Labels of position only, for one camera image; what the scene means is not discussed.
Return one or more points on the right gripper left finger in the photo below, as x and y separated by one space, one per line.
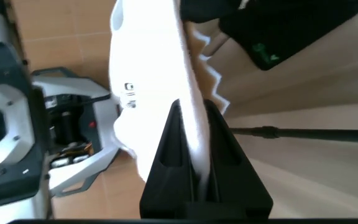
166 186

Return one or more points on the white garment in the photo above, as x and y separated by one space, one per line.
151 62

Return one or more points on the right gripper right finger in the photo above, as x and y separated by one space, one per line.
241 186

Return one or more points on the black clothes rack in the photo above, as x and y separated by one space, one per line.
322 134

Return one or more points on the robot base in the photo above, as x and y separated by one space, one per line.
11 124

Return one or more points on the black garment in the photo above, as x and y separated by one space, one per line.
275 31

